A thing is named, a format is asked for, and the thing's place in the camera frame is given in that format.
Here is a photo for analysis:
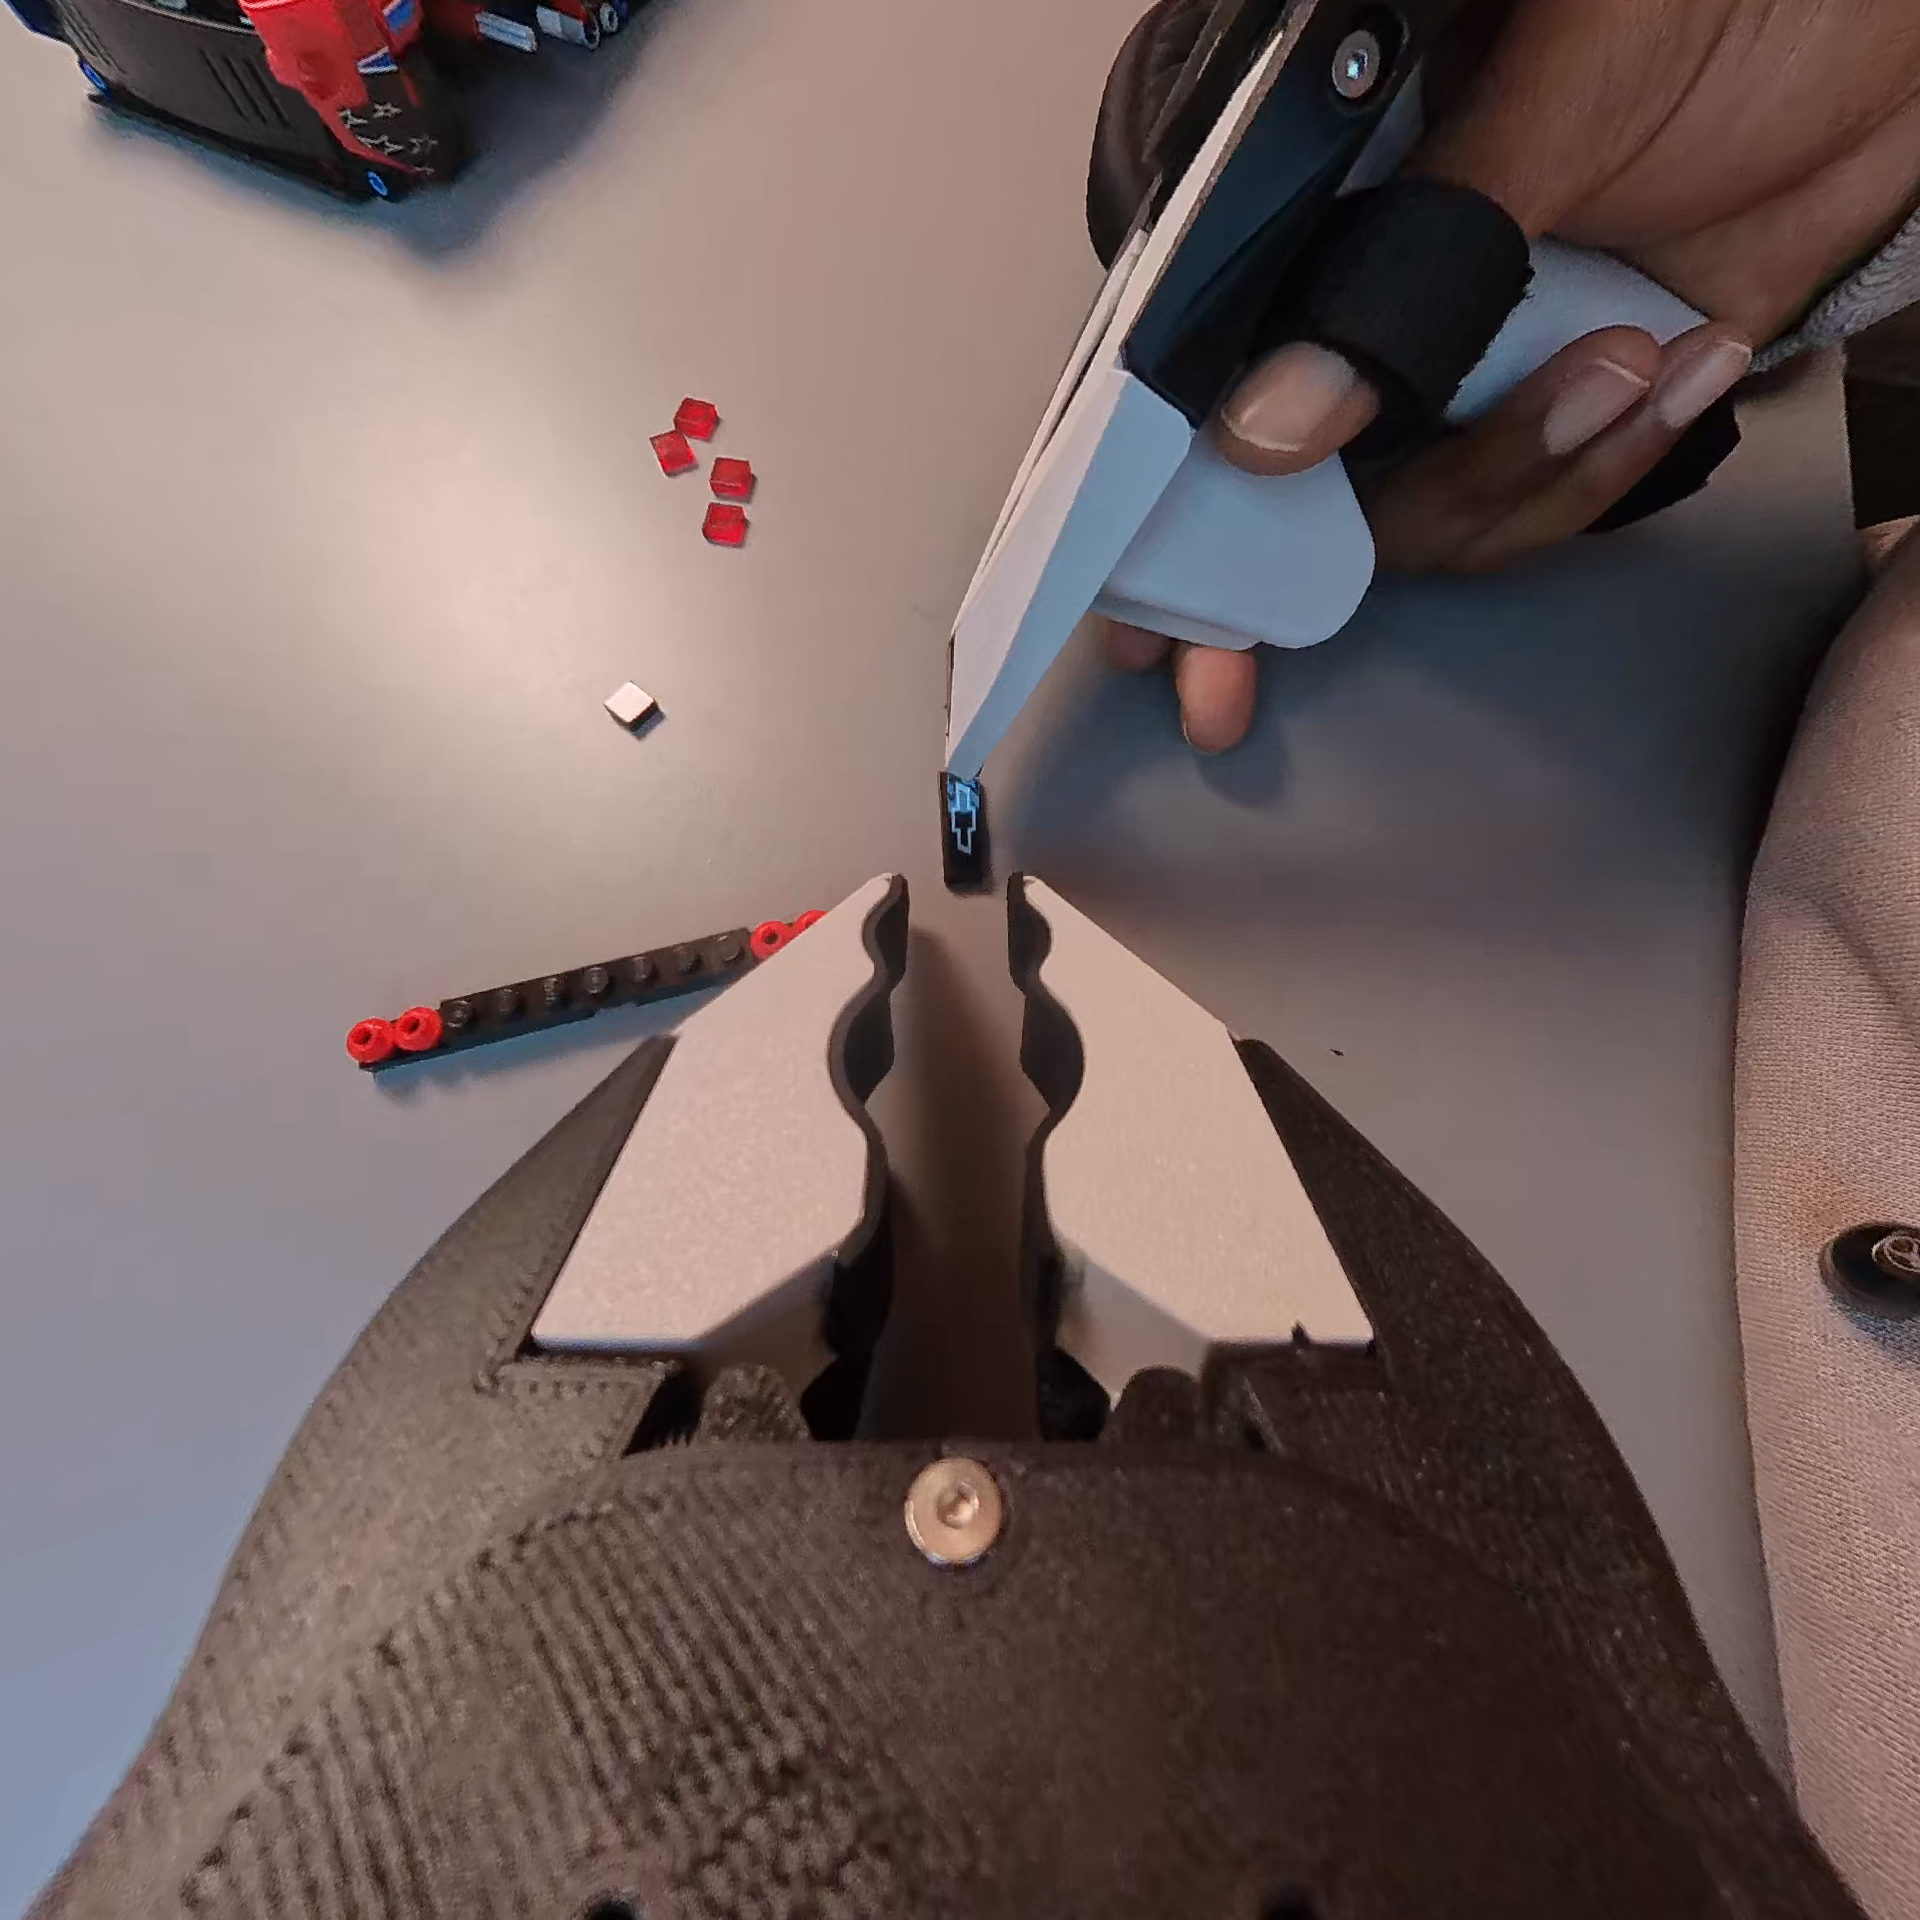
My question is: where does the person's right forearm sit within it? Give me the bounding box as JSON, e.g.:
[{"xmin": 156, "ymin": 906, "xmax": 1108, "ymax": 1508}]
[{"xmin": 1746, "ymin": 200, "xmax": 1920, "ymax": 376}]

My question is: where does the long black lego plate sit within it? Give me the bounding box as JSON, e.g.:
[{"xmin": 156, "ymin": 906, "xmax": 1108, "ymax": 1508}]
[{"xmin": 345, "ymin": 906, "xmax": 829, "ymax": 1069}]

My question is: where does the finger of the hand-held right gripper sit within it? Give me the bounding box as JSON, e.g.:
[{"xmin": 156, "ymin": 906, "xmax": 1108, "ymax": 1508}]
[
  {"xmin": 945, "ymin": 23, "xmax": 1297, "ymax": 752},
  {"xmin": 949, "ymin": 364, "xmax": 1198, "ymax": 778}
]

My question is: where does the red black lego car model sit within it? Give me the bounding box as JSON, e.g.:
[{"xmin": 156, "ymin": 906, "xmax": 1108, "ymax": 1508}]
[{"xmin": 30, "ymin": 0, "xmax": 653, "ymax": 202}]

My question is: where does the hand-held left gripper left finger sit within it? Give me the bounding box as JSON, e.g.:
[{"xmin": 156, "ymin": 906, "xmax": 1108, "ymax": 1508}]
[{"xmin": 529, "ymin": 871, "xmax": 913, "ymax": 1423}]

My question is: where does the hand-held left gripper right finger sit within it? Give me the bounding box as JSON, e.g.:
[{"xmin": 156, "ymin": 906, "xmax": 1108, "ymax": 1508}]
[{"xmin": 1006, "ymin": 871, "xmax": 1377, "ymax": 1423}]

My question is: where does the black chair armrest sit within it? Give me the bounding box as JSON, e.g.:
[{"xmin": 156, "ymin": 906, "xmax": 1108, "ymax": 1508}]
[{"xmin": 1842, "ymin": 306, "xmax": 1920, "ymax": 529}]

